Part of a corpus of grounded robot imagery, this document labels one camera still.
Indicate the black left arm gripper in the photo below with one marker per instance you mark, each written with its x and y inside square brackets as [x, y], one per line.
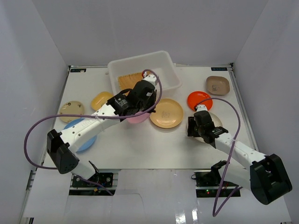
[149, 102]

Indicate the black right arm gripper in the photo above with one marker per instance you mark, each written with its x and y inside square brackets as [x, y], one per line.
[191, 123]

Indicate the cream white bear plate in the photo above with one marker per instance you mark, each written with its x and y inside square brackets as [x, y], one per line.
[217, 122]

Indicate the woven triangular bamboo tray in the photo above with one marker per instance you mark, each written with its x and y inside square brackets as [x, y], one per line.
[129, 81]

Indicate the pink round plate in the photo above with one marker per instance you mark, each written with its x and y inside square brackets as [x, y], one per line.
[141, 117]

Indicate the orange round plate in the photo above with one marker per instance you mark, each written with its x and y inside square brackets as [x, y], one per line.
[199, 97]

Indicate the large tan bear plate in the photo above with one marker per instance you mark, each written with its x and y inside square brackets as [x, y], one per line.
[169, 114]

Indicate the brown square plate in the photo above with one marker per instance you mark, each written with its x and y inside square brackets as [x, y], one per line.
[217, 85]

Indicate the yellow square plate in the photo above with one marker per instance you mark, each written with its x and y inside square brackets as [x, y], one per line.
[99, 100]

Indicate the beige patterned round plate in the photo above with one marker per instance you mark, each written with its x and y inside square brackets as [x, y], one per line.
[71, 107]

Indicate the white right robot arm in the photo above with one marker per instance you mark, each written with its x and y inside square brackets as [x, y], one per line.
[264, 175]

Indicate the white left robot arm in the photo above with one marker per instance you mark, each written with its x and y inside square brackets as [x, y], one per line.
[62, 146]

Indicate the white plastic bin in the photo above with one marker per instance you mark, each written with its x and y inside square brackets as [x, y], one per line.
[160, 62]

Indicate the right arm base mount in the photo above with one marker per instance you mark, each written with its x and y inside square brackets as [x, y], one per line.
[207, 185]

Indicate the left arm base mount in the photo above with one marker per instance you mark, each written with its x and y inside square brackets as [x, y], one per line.
[105, 179]

